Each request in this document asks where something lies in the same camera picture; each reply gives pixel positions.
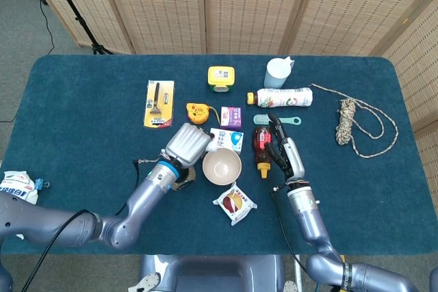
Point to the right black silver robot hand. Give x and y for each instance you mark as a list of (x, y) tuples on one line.
[(294, 158)]

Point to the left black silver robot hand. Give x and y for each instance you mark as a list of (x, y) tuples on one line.
[(186, 143)]

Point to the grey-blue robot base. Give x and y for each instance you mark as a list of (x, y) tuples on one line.
[(212, 271)]

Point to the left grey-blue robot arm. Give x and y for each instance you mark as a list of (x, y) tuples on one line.
[(137, 210)]

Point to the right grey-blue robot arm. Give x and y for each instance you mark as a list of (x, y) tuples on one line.
[(309, 220)]

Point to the white lotion bottle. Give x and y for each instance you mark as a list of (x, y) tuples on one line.
[(284, 97)]

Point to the yellow tape measure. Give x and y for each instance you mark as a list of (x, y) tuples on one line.
[(196, 113)]

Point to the honey bottle yellow nozzle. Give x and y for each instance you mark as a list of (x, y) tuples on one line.
[(260, 148)]

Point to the beige plastic bowl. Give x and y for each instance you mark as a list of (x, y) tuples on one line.
[(221, 167)]

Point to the blue white milk carton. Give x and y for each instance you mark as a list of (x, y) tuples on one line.
[(229, 138)]

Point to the yellow razor blister pack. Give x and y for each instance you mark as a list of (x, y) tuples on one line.
[(159, 107)]

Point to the teal plastic hairbrush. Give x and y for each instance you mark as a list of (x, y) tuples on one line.
[(261, 119)]

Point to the purple white small carton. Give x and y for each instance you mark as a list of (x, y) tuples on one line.
[(231, 118)]

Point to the white snack packet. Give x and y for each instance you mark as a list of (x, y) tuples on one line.
[(234, 203)]

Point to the green tub with yellow lid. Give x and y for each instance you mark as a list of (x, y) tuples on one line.
[(221, 76)]

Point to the light blue mug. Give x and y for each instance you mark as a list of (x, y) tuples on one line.
[(275, 76)]

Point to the dark blue table mat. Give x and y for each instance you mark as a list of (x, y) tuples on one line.
[(85, 100)]

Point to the white table leg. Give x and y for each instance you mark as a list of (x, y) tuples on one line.
[(298, 273)]

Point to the blue binder clip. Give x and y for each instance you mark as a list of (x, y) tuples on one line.
[(38, 184)]

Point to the black tripod stand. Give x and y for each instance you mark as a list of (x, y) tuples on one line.
[(73, 11)]

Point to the white sugar bag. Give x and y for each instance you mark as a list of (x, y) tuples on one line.
[(17, 186)]

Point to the white perforated bracket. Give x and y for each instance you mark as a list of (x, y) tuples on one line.
[(147, 282), (289, 287)]

